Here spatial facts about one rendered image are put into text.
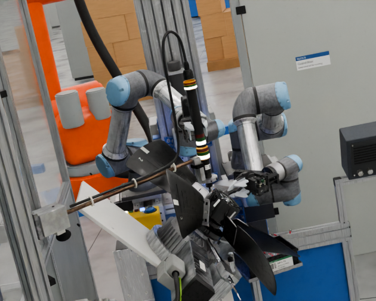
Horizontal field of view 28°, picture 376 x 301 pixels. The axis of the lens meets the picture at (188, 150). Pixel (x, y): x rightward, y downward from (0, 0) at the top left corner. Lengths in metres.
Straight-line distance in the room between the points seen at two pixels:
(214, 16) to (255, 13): 7.52
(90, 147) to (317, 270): 3.69
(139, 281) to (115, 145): 0.86
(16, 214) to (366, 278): 2.78
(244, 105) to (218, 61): 8.86
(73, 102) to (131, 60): 4.37
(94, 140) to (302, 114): 2.57
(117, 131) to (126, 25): 7.49
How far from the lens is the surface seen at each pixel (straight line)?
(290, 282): 3.27
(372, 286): 4.52
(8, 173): 2.22
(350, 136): 3.05
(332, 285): 3.31
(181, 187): 2.37
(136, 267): 2.58
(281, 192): 2.97
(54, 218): 2.32
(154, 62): 3.53
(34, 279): 2.33
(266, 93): 3.05
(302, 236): 3.18
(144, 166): 2.61
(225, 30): 11.92
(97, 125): 6.58
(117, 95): 3.08
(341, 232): 3.20
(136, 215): 3.06
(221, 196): 2.58
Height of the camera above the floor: 2.11
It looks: 16 degrees down
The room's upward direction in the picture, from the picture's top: 11 degrees counter-clockwise
